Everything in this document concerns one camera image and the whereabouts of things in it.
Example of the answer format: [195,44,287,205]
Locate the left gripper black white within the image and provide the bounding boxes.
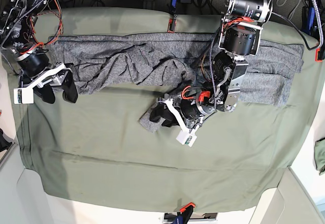
[149,85,216,147]

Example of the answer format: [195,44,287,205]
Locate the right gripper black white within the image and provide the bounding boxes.
[13,50,78,104]

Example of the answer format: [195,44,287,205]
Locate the grey heathered T-shirt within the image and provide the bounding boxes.
[48,33,304,136]

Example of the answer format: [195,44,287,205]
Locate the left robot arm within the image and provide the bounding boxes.
[149,0,273,146]

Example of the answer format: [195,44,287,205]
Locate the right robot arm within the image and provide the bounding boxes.
[1,0,78,104]

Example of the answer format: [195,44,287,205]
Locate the green table cloth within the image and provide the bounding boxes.
[1,7,321,213]

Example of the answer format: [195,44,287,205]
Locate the top centre blue clamp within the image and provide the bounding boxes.
[167,0,177,33]

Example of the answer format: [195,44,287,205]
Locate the blue clamp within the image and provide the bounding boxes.
[167,0,177,33]
[301,6,319,38]

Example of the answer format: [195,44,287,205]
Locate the bottom orange clamp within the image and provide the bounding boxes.
[172,202,196,224]

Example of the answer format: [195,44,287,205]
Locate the green cloth pile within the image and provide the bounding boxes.
[314,138,325,175]

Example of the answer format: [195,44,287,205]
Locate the right edge orange clamp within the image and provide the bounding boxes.
[315,41,325,62]

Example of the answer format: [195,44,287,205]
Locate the silver flexible conduit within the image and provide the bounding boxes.
[306,0,324,50]

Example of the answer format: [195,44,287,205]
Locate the top right blue clamp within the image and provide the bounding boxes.
[301,6,319,38]

